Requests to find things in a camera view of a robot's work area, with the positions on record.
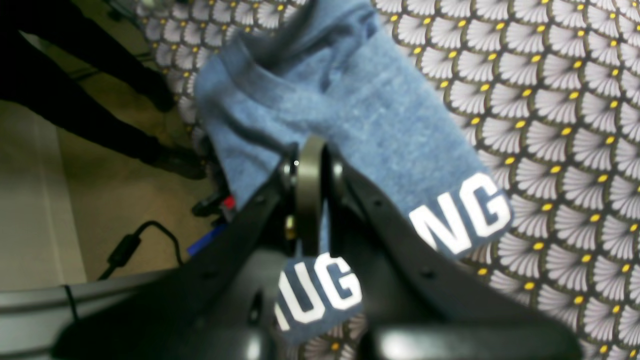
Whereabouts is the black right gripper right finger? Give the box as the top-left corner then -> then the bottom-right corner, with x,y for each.
321,145 -> 583,360

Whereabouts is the red table clamp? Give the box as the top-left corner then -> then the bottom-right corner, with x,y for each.
190,193 -> 236,221

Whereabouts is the fan-patterned tablecloth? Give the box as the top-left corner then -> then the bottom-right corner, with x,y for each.
136,0 -> 639,360

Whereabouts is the blue T-shirt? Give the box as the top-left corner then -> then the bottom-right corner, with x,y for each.
194,0 -> 513,346

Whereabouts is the blue clamp handle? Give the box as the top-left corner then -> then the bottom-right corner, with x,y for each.
186,223 -> 228,256

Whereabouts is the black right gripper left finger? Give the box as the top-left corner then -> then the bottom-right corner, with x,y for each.
52,136 -> 326,360

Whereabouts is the black shoe on floor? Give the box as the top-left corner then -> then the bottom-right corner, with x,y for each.
142,146 -> 207,181

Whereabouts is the black cable with ferrite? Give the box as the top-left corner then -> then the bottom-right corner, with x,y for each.
97,220 -> 185,281

